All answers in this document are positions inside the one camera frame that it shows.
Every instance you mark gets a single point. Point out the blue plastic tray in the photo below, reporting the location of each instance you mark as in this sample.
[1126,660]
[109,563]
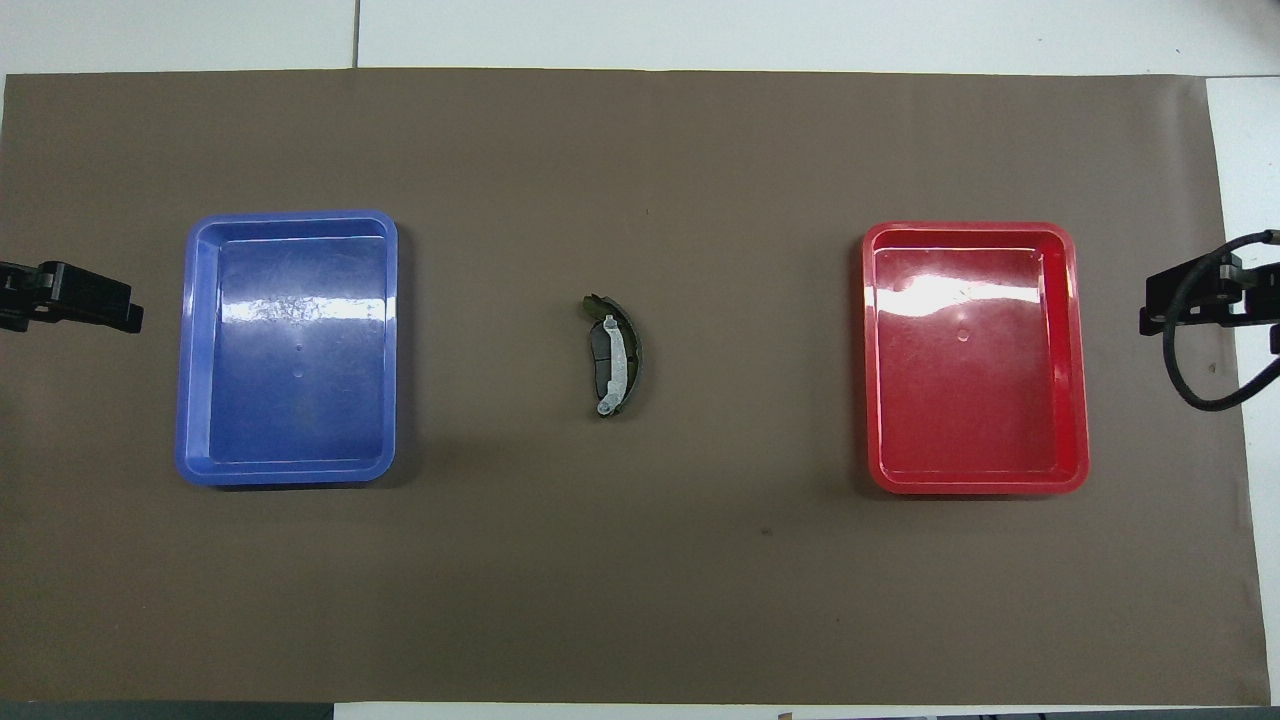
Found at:
[290,380]

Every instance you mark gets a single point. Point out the red plastic tray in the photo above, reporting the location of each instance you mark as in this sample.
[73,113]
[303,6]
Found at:
[975,400]

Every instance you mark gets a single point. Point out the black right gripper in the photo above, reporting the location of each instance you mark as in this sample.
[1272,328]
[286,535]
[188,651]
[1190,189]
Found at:
[1255,300]

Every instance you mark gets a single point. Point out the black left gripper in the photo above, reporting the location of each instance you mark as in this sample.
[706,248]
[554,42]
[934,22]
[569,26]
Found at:
[18,295]

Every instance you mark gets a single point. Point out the brown paper mat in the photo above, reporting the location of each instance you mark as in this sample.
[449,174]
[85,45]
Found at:
[640,580]

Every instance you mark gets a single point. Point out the dark brake pad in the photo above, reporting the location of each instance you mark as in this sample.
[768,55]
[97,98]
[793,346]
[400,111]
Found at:
[600,355]

